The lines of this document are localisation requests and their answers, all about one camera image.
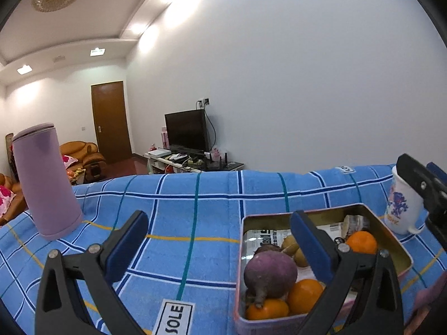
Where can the orange leather armchair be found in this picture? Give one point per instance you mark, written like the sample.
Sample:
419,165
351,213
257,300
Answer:
78,155

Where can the orange tangerine in box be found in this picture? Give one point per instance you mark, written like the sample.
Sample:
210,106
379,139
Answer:
363,242

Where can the black television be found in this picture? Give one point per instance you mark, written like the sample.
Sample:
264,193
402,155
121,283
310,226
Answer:
187,130

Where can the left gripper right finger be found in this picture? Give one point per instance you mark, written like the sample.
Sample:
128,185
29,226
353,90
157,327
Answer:
377,308

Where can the purple cylindrical container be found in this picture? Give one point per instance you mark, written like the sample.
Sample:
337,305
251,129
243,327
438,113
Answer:
44,181

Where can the orange tangerine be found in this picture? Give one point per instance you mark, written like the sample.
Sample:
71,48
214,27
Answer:
363,242
303,296

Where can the large purple turnip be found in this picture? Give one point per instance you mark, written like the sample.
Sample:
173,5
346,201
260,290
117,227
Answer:
269,274

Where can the dark brown round fruit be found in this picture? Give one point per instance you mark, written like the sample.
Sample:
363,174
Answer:
267,247

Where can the white tv stand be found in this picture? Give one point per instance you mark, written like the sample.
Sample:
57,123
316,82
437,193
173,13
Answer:
164,161

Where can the brown wooden door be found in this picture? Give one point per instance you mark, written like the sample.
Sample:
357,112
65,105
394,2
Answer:
110,119

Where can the orange sofa with cushions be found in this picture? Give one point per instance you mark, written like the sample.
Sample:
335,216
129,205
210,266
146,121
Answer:
13,202

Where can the small yellow-brown longan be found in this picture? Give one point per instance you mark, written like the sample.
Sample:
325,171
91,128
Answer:
289,245

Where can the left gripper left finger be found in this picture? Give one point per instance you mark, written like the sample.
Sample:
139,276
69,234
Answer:
60,308

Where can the white cloth label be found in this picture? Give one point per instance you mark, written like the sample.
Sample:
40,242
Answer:
174,318

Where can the white floral mug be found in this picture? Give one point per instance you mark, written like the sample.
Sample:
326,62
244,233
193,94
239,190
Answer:
404,207

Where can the blue plaid towel cloth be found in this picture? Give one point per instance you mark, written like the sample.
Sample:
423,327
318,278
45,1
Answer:
190,253

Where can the pink metal tin box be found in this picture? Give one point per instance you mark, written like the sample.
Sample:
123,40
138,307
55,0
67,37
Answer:
279,221

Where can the printed paper in box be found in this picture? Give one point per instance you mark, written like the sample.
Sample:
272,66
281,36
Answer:
252,239

